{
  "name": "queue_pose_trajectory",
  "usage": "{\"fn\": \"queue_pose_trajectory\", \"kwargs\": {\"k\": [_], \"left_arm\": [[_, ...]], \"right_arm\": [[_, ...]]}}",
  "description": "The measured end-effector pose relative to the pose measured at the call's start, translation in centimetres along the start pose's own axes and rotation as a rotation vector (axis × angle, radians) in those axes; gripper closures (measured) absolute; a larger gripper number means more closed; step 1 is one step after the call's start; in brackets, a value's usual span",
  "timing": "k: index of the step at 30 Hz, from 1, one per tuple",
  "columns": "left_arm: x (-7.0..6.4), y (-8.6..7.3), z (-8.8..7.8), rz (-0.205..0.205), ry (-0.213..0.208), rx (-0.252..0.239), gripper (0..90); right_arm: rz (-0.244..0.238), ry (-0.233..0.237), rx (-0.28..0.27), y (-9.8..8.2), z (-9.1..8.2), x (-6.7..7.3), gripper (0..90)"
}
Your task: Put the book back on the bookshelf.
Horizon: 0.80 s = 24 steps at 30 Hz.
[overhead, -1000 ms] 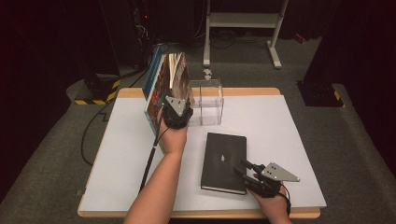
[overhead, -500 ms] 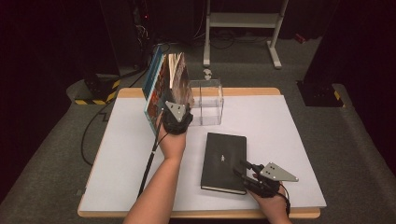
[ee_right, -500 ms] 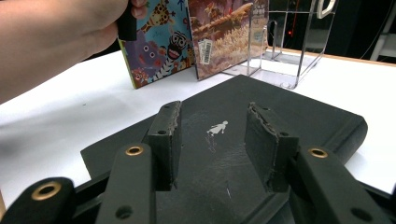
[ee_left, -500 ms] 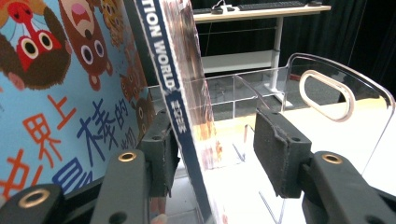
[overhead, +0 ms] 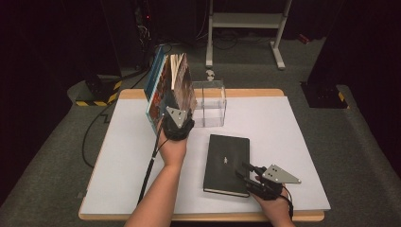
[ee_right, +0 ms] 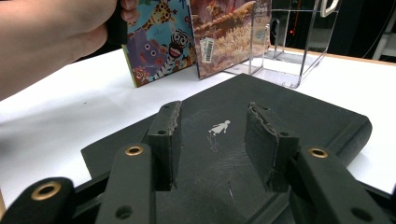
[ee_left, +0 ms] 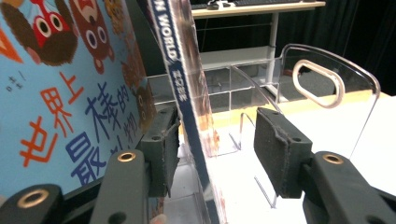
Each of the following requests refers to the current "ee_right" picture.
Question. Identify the wooden table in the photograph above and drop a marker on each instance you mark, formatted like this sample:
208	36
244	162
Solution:
358	59

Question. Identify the teal animal picture book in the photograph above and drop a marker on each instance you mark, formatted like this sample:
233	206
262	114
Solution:
155	53

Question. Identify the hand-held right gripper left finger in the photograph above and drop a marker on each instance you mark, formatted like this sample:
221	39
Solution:
166	149

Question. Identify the purple softcover book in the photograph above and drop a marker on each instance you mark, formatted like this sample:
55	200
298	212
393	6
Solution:
227	40

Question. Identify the black hardcover book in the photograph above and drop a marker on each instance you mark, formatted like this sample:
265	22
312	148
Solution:
211	99

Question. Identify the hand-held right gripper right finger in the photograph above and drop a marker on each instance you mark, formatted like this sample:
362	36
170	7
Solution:
267	146

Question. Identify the white metal stand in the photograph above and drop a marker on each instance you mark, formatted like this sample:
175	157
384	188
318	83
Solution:
386	43

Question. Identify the clear acrylic book rack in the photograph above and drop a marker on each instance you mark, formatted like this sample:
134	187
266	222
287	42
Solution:
280	77

